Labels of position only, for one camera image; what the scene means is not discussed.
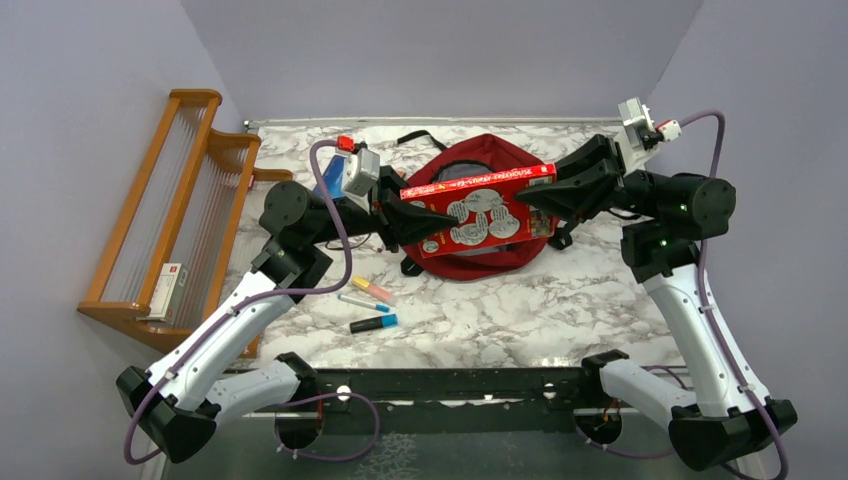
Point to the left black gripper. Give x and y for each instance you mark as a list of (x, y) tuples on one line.
[(395, 219)]

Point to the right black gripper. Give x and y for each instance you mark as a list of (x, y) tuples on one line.
[(585, 192)]

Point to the blue paperback book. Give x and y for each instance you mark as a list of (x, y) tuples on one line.
[(333, 176)]

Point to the red backpack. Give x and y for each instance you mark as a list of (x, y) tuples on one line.
[(479, 155)]

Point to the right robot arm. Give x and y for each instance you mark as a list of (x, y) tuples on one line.
[(727, 413)]

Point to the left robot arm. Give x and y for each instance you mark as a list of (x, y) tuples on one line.
[(177, 404)]

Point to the yellow orange highlighter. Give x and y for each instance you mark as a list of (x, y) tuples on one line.
[(373, 290)]

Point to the blue white pen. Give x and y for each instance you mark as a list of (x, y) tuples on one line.
[(363, 303)]

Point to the black blue highlighter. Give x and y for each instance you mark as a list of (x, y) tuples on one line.
[(374, 323)]

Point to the wooden rack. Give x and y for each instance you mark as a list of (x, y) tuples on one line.
[(183, 206)]

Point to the white red box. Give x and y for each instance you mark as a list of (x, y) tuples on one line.
[(168, 293)]

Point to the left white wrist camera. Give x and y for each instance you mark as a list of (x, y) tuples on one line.
[(361, 172)]

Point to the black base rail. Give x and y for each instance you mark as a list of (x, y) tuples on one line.
[(436, 401)]

